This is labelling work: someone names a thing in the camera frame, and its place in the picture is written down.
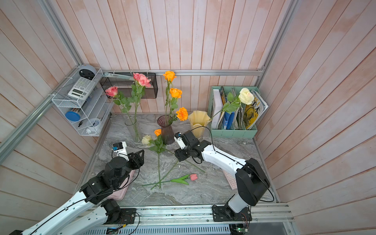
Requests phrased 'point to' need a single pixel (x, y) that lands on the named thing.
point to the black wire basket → (119, 84)
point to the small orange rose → (159, 146)
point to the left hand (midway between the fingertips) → (139, 154)
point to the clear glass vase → (133, 130)
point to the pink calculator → (231, 179)
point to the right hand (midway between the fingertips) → (180, 151)
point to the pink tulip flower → (180, 180)
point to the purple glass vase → (167, 134)
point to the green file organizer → (228, 116)
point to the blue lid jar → (73, 114)
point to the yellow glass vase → (199, 119)
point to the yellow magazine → (252, 112)
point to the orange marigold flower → (182, 114)
